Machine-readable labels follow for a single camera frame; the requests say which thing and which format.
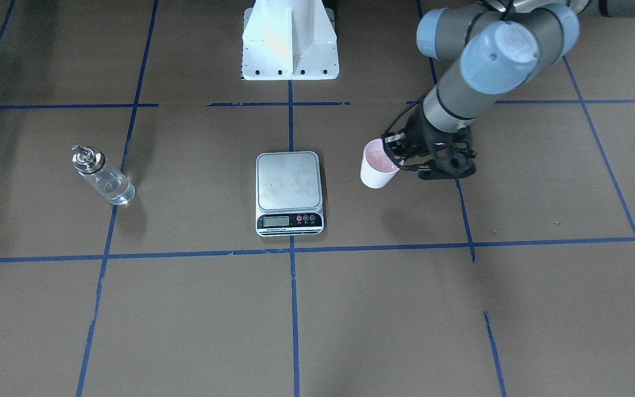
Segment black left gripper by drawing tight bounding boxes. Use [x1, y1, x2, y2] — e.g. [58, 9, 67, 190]
[381, 105, 476, 180]

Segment glass sauce bottle metal cap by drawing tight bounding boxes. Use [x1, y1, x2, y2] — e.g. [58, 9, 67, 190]
[72, 144, 136, 206]

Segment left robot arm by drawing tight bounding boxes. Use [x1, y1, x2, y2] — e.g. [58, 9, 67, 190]
[365, 1, 635, 180]

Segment silver digital kitchen scale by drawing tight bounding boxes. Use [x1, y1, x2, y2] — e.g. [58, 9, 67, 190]
[255, 151, 325, 237]

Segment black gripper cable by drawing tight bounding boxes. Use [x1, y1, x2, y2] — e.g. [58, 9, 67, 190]
[382, 96, 426, 138]

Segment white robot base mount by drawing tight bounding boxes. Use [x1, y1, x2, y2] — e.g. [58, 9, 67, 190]
[240, 1, 340, 81]

